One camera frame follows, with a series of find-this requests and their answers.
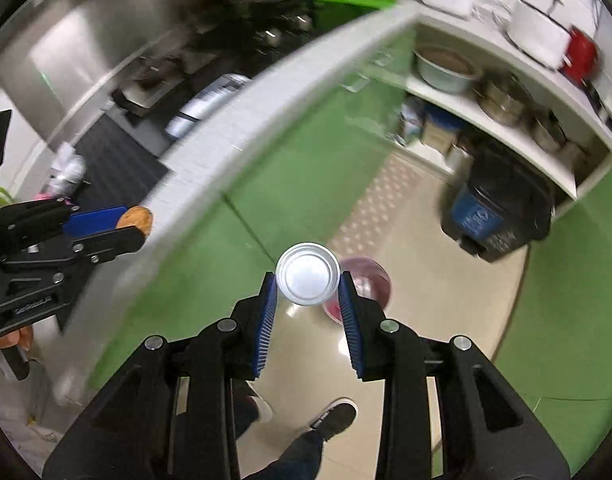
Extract pale metal basin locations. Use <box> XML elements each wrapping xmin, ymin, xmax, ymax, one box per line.
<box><xmin>415</xmin><ymin>46</ymin><xmax>481</xmax><ymax>93</ymax></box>

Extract pink round basin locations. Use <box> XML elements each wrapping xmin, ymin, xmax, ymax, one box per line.
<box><xmin>322</xmin><ymin>256</ymin><xmax>393</xmax><ymax>323</ymax></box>

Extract steel pot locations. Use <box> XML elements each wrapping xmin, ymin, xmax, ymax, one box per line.
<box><xmin>530</xmin><ymin>112</ymin><xmax>569</xmax><ymax>153</ymax></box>
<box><xmin>478</xmin><ymin>77</ymin><xmax>531</xmax><ymax>126</ymax></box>

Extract black stove knob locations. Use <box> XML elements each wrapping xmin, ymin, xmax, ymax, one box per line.
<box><xmin>281</xmin><ymin>12</ymin><xmax>311</xmax><ymax>36</ymax></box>
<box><xmin>253</xmin><ymin>27</ymin><xmax>281</xmax><ymax>53</ymax></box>

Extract person's left hand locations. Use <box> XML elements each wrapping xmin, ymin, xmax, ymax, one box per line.
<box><xmin>0</xmin><ymin>327</ymin><xmax>34</xmax><ymax>362</ymax></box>

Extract white black sticker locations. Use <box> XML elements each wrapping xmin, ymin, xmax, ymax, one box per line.
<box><xmin>166</xmin><ymin>74</ymin><xmax>251</xmax><ymax>138</ymax></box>

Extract brown ball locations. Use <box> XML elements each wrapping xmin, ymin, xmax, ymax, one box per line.
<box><xmin>117</xmin><ymin>206</ymin><xmax>153</xmax><ymax>236</ymax></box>

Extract red pot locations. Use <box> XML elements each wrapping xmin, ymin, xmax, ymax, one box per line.
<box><xmin>563</xmin><ymin>27</ymin><xmax>600</xmax><ymax>83</ymax></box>

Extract clear plastic bag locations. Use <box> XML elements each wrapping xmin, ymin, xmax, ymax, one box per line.
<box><xmin>48</xmin><ymin>141</ymin><xmax>88</xmax><ymax>196</ymax></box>

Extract black glass gas stove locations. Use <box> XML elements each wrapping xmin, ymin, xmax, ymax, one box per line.
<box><xmin>108</xmin><ymin>5</ymin><xmax>317</xmax><ymax>126</ymax></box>

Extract black white sneaker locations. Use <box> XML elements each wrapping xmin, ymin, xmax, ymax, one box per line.
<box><xmin>311</xmin><ymin>399</ymin><xmax>359</xmax><ymax>441</ymax></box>
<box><xmin>246</xmin><ymin>382</ymin><xmax>274</xmax><ymax>423</ymax></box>

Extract white rice cooker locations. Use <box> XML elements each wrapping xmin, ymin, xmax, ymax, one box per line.
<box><xmin>506</xmin><ymin>0</ymin><xmax>571</xmax><ymax>68</ymax></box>

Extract steel backsplash panel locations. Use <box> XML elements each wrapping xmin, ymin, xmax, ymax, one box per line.
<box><xmin>0</xmin><ymin>0</ymin><xmax>207</xmax><ymax>126</ymax></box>

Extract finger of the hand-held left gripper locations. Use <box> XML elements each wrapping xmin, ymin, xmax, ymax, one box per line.
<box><xmin>0</xmin><ymin>226</ymin><xmax>147</xmax><ymax>282</ymax></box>
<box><xmin>0</xmin><ymin>200</ymin><xmax>130</xmax><ymax>242</ymax></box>

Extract blue packet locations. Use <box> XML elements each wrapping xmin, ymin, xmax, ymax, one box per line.
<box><xmin>423</xmin><ymin>110</ymin><xmax>459</xmax><ymax>153</ymax></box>

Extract white open shelf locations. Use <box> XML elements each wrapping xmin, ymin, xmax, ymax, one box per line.
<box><xmin>406</xmin><ymin>5</ymin><xmax>612</xmax><ymax>201</ymax></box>

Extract steel burner with grate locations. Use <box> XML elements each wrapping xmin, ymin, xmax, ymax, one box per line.
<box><xmin>111</xmin><ymin>55</ymin><xmax>187</xmax><ymax>116</ymax></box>

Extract person's dark pants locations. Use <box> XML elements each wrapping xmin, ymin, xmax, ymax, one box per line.
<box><xmin>236</xmin><ymin>395</ymin><xmax>327</xmax><ymax>480</ymax></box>

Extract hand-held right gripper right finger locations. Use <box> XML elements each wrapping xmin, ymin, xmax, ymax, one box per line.
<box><xmin>337</xmin><ymin>270</ymin><xmax>571</xmax><ymax>480</ymax></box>

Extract small white round lid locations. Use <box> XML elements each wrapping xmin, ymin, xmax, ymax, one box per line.
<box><xmin>275</xmin><ymin>242</ymin><xmax>341</xmax><ymax>307</ymax></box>

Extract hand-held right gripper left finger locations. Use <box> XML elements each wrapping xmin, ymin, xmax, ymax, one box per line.
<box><xmin>42</xmin><ymin>272</ymin><xmax>279</xmax><ymax>480</ymax></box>

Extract black and blue waste bin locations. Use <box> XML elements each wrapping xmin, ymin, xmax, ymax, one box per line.
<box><xmin>441</xmin><ymin>137</ymin><xmax>556</xmax><ymax>263</ymax></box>

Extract green cabinet front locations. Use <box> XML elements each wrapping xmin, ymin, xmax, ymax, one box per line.
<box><xmin>88</xmin><ymin>25</ymin><xmax>421</xmax><ymax>391</ymax></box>

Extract black striped mat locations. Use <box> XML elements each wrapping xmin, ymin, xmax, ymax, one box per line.
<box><xmin>73</xmin><ymin>112</ymin><xmax>169</xmax><ymax>211</ymax></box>

